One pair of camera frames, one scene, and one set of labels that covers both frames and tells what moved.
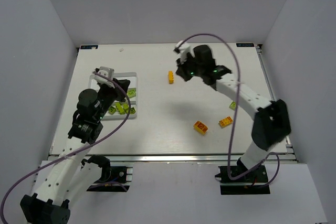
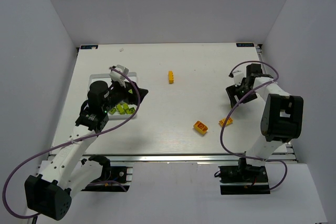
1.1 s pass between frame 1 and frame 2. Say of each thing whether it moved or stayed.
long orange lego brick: stayed
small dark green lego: stayed
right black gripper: moved
